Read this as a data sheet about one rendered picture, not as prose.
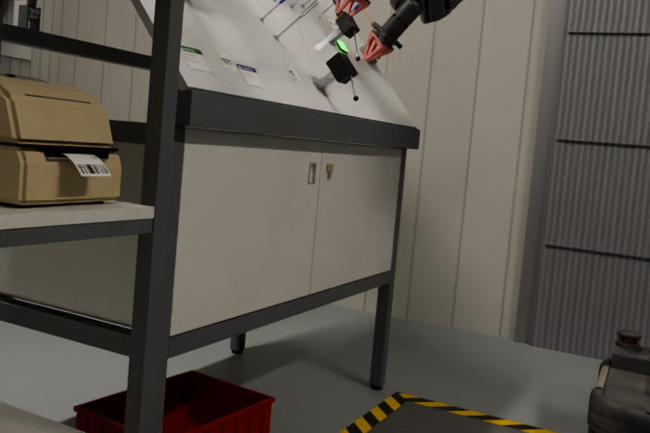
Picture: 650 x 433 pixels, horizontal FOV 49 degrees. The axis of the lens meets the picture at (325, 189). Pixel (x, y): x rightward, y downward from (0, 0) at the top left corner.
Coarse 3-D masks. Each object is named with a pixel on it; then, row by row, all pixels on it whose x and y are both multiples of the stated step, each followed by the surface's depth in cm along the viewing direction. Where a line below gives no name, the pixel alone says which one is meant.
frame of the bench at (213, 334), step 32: (128, 128) 133; (352, 288) 206; (384, 288) 233; (0, 320) 150; (32, 320) 146; (64, 320) 141; (96, 320) 142; (224, 320) 151; (256, 320) 161; (384, 320) 233; (128, 352) 134; (160, 352) 132; (384, 352) 235; (160, 384) 133; (160, 416) 134
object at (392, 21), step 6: (390, 18) 198; (396, 18) 196; (372, 24) 197; (378, 24) 200; (384, 24) 198; (390, 24) 197; (396, 24) 196; (402, 24) 196; (378, 30) 200; (384, 30) 198; (390, 30) 197; (396, 30) 197; (402, 30) 198; (384, 36) 195; (390, 36) 198; (396, 36) 198; (396, 42) 199
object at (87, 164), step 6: (72, 156) 106; (78, 156) 107; (84, 156) 108; (90, 156) 109; (78, 162) 105; (84, 162) 106; (90, 162) 107; (96, 162) 109; (102, 162) 110; (78, 168) 104; (84, 168) 105; (90, 168) 106; (96, 168) 108; (102, 168) 109; (84, 174) 104; (90, 174) 106; (96, 174) 107; (102, 174) 108; (108, 174) 109
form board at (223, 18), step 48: (144, 0) 133; (192, 0) 150; (240, 0) 172; (288, 0) 202; (240, 48) 155; (288, 48) 179; (336, 48) 211; (240, 96) 141; (288, 96) 161; (336, 96) 186; (384, 96) 222
